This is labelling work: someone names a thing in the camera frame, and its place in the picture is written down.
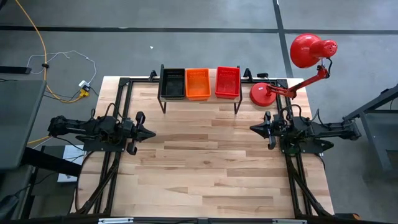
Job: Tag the black flat bar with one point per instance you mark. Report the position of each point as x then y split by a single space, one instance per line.
15 70

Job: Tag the yellow plug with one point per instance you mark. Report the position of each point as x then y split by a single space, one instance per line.
84 92

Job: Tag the white paper sheet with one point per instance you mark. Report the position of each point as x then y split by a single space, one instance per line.
70 154

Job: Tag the grey side desk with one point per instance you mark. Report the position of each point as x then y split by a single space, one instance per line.
18 124

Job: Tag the orange plastic basket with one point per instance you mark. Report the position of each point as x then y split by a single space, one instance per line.
198 82
199 99
199 96

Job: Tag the grey metal stand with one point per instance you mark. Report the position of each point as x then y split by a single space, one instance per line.
371 140

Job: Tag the red desk lamp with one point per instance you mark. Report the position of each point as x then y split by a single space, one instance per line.
262 96

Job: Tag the black plastic basket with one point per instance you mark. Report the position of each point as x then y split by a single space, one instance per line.
172 98
172 84

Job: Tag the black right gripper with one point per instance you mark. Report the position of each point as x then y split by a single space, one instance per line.
274 130

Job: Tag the white power adapter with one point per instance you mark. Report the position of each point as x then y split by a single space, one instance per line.
84 84

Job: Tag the silver mount bracket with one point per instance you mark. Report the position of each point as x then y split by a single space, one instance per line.
115 221
289 221

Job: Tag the wooden shelf with black frame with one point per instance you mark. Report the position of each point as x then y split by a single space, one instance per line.
213 87

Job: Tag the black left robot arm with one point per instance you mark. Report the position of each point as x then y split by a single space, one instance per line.
71 126

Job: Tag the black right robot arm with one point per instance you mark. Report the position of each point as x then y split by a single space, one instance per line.
329 130

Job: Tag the red plastic basket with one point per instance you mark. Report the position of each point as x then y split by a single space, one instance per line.
227 81
227 97

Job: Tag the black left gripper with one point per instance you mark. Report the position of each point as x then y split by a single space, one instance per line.
132 130

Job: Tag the black frame clamp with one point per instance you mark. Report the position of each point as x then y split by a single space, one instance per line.
247 74
152 75
262 75

